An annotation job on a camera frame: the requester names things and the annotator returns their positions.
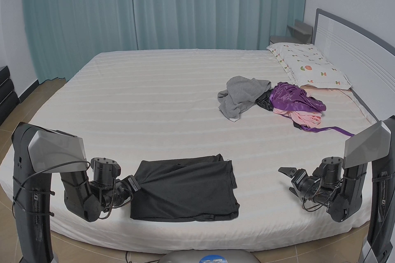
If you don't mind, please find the black chest of drawers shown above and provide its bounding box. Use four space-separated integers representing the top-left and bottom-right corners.
0 65 20 127

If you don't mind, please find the white printed pillow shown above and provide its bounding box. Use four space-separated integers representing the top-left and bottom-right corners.
266 42 353 90

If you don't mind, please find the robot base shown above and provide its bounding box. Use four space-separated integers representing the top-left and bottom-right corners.
157 250 257 263

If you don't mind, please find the black T-shirt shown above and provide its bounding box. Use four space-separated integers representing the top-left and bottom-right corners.
130 153 240 222

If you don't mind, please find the shiny black garment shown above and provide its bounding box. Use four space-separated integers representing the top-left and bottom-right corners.
256 91 273 112

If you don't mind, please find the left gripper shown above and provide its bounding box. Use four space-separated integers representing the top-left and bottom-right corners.
111 175 141 207

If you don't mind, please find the grey garment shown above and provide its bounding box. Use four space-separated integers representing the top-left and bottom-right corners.
217 76 272 123

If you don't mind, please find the bed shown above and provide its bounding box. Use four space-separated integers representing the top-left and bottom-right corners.
0 8 395 254

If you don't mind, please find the grey bedside table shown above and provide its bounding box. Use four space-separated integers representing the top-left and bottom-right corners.
269 20 314 45

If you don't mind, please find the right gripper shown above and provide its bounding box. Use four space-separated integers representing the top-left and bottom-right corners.
278 166 323 203

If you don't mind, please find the pink garment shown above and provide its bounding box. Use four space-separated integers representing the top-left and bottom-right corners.
273 108 323 128

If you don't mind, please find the purple garment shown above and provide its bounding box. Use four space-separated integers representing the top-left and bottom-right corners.
269 82 355 136

